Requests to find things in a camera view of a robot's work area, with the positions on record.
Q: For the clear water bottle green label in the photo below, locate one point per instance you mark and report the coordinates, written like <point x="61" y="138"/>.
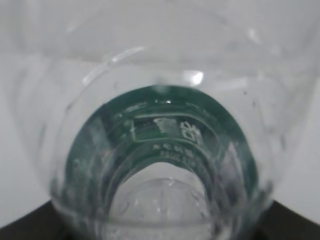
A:
<point x="160" y="119"/>

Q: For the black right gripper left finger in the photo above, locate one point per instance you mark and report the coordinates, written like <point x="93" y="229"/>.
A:
<point x="41" y="224"/>

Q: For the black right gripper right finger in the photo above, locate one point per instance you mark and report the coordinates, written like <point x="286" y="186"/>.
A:
<point x="281" y="223"/>

